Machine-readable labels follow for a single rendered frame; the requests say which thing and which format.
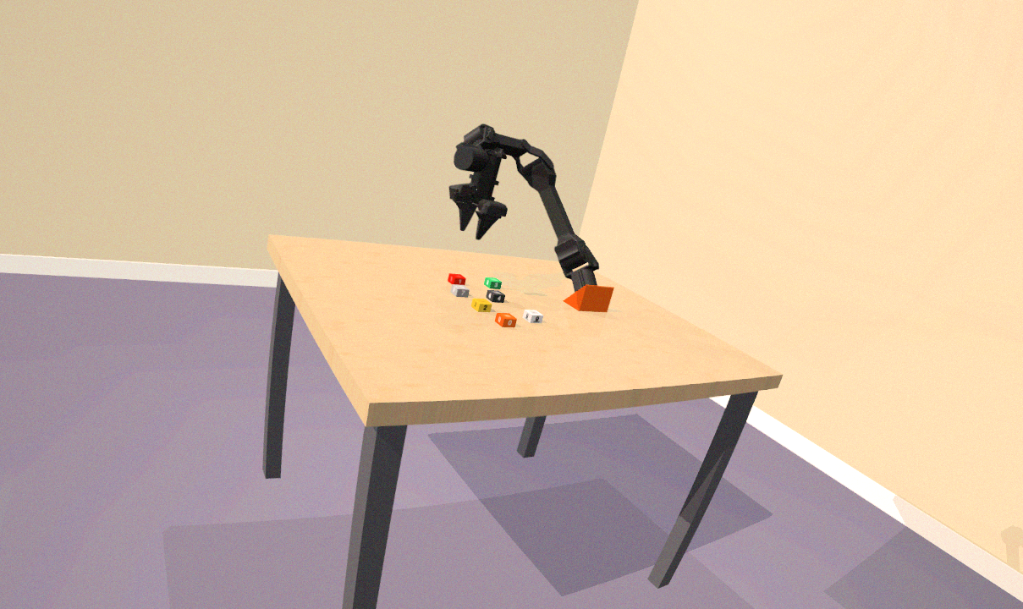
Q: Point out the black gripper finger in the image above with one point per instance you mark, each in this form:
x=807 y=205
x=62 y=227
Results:
x=466 y=212
x=485 y=221

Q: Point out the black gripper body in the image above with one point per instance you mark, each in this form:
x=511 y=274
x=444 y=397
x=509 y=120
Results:
x=486 y=203

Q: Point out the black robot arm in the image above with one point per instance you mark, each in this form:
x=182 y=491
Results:
x=482 y=152

